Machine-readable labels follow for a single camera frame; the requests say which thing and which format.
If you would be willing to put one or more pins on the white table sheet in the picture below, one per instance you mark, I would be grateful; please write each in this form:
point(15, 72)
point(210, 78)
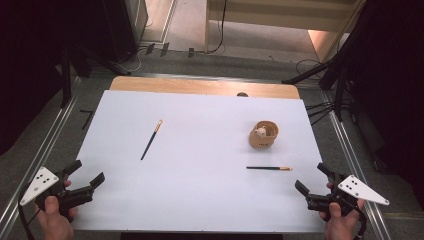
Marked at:
point(200, 186)

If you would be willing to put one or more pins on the black cabinet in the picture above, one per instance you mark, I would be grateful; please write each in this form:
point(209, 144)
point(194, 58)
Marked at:
point(116, 26)

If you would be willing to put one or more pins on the wooden table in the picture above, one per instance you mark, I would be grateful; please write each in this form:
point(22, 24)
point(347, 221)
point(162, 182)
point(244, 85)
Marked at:
point(200, 86)

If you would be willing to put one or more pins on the black floor bracket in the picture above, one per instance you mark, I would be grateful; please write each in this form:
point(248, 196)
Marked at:
point(191, 52)
point(165, 49)
point(149, 48)

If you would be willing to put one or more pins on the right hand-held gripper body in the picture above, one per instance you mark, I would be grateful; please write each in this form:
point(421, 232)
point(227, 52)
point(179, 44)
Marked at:
point(361, 190)

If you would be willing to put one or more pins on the tan wooden chopstick holder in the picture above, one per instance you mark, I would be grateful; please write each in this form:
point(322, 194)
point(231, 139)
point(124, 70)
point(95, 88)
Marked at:
point(263, 141)

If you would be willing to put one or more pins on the black chopstick with tan end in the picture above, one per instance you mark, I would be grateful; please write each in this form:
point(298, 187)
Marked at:
point(151, 140)
point(266, 168)

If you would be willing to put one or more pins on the light wooden furniture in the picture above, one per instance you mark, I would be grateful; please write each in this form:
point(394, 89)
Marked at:
point(266, 10)

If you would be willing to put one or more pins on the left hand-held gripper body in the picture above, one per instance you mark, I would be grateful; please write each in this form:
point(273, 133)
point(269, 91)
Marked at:
point(40, 185)

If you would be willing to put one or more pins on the black metal stand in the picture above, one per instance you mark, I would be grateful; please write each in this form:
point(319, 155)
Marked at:
point(66, 83)

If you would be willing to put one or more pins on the black curtain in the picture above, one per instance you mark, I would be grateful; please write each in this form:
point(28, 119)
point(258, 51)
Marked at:
point(393, 66)
point(30, 50)

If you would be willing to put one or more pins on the person's left hand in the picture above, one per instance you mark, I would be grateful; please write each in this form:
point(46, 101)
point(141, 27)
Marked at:
point(55, 226)

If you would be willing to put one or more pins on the black tripod stand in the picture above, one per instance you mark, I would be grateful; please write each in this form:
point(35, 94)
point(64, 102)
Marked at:
point(340, 93)

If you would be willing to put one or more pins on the metal floor rail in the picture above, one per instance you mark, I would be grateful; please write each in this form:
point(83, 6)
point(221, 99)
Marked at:
point(346, 146)
point(40, 146)

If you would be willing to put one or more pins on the person's right hand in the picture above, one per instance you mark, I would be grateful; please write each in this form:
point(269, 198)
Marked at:
point(340, 226)

